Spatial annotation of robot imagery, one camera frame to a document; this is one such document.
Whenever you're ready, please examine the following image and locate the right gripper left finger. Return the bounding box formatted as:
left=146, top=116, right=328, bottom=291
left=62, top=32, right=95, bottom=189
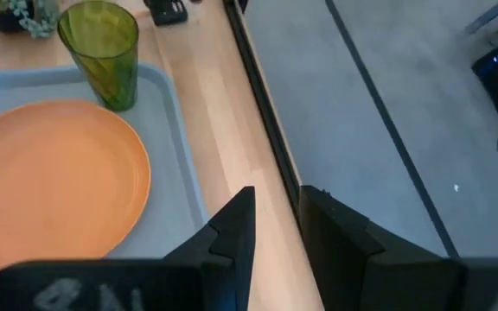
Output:
left=161, top=185, right=257, bottom=311

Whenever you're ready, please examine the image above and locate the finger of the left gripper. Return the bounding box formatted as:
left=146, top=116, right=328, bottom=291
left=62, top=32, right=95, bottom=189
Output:
left=166, top=0, right=188, bottom=24
left=144, top=0, right=169, bottom=26

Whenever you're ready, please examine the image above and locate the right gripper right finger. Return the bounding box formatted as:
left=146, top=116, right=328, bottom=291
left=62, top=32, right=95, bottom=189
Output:
left=298, top=185, right=467, bottom=311

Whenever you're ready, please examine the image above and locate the green translucent cup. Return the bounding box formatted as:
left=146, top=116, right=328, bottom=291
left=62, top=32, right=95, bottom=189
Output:
left=56, top=0, right=140, bottom=113

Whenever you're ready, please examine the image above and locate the orange plate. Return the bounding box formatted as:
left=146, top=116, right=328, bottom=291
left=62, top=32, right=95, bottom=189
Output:
left=0, top=98, right=152, bottom=274

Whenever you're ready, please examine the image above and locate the grey plastic tray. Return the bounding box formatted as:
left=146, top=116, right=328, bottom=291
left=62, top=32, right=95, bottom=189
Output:
left=0, top=62, right=210, bottom=311

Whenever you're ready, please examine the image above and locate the grey chair leg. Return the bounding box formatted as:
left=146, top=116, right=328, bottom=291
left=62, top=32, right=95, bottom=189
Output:
left=463, top=0, right=498, bottom=35

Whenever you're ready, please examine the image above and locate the black aluminium table frame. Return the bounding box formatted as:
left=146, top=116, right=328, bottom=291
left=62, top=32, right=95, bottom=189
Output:
left=222, top=0, right=303, bottom=219

